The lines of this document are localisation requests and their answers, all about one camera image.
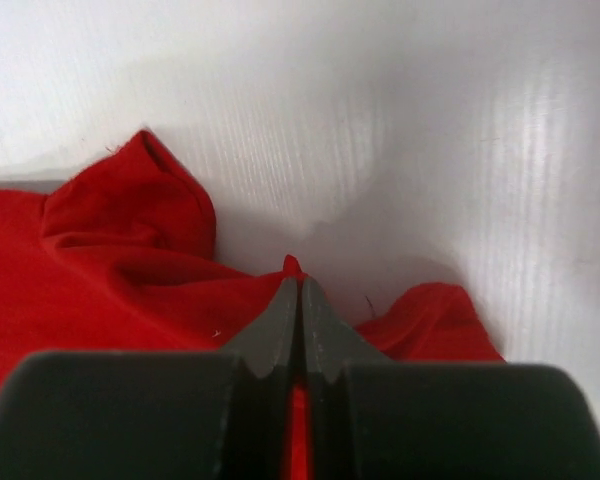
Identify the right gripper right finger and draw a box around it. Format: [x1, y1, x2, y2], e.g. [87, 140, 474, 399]
[302, 279, 600, 479]

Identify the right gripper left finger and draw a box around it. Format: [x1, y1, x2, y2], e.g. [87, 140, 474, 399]
[0, 278, 298, 479]

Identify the red t shirt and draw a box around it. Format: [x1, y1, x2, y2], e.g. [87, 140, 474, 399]
[0, 129, 506, 480]

